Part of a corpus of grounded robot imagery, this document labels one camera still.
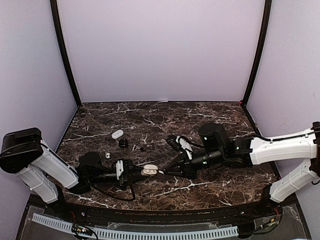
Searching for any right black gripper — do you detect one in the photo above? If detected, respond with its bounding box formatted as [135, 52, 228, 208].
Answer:
[164, 148, 225, 181]

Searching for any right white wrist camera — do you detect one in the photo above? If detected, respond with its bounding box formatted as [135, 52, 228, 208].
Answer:
[177, 136, 193, 160]

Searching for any black frame post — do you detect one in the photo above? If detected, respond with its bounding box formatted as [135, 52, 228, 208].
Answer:
[241, 0, 272, 108]
[49, 0, 82, 108]

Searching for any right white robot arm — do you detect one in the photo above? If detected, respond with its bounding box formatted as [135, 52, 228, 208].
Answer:
[163, 122, 320, 217]

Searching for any left black frame post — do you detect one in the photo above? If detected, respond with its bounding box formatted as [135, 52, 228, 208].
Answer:
[49, 0, 82, 108]

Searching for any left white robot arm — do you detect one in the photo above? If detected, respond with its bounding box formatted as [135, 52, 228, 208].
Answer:
[0, 127, 147, 218]

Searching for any right black frame post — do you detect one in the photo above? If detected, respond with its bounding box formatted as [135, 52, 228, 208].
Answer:
[241, 0, 272, 108]

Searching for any black front table rail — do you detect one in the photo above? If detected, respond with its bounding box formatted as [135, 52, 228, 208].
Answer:
[58, 202, 263, 225]

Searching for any black round charging case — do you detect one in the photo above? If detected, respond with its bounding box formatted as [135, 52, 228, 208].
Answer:
[118, 138, 129, 149]

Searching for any beige gold-rimmed charging case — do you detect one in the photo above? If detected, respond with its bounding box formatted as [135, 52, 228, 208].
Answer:
[141, 164, 158, 176]

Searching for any white slotted cable duct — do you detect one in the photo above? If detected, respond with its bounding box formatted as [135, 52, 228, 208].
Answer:
[31, 213, 239, 240]

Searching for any white oval charging case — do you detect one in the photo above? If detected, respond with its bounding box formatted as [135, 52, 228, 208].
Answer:
[111, 129, 124, 140]

